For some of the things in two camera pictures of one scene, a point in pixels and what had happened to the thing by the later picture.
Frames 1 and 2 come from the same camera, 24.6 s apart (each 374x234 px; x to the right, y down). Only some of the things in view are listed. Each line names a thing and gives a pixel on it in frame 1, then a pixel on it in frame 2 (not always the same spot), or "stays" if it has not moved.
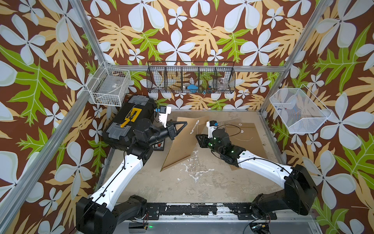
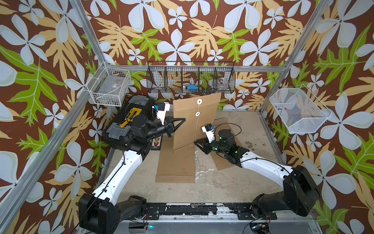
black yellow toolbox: x=119 y=130 stays
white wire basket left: x=109 y=87 stays
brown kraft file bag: x=185 y=142 -> x=198 y=110
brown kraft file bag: x=245 y=135 -> x=221 y=163
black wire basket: x=191 y=77 stays
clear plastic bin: x=301 y=111 stays
